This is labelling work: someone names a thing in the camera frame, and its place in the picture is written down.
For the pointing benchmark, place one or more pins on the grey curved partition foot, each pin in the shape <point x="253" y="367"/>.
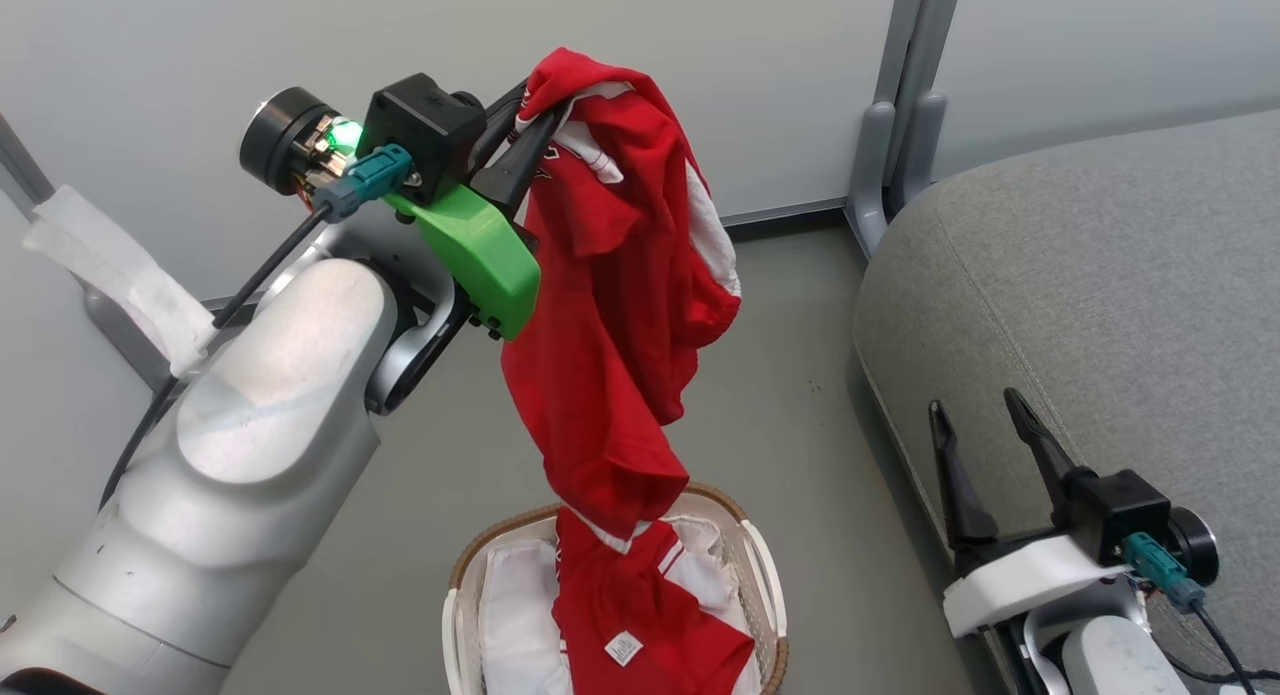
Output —
<point x="922" y="145"/>
<point x="872" y="175"/>

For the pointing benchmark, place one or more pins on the white basket liner cloth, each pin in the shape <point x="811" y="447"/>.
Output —
<point x="515" y="615"/>

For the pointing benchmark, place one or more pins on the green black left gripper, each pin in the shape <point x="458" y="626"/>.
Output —
<point x="485" y="260"/>

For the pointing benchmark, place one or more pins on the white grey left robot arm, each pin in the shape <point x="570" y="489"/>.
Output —
<point x="250" y="455"/>

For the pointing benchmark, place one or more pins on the grey double partition post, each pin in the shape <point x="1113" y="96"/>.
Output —
<point x="915" y="35"/>

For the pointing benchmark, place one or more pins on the grey fabric sofa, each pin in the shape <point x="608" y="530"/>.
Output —
<point x="1100" y="295"/>

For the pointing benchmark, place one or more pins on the white wicker-rimmed laundry basket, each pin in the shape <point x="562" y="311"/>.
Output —
<point x="770" y="615"/>

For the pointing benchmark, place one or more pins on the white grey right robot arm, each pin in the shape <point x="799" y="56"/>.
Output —
<point x="1110" y="660"/>

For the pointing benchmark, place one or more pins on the red white-trimmed sports shirt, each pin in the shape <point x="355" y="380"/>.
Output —
<point x="610" y="305"/>

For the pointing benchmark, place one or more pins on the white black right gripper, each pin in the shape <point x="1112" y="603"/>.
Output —
<point x="1030" y="580"/>

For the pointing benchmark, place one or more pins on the grey partition corner post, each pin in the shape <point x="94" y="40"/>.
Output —
<point x="20" y="165"/>

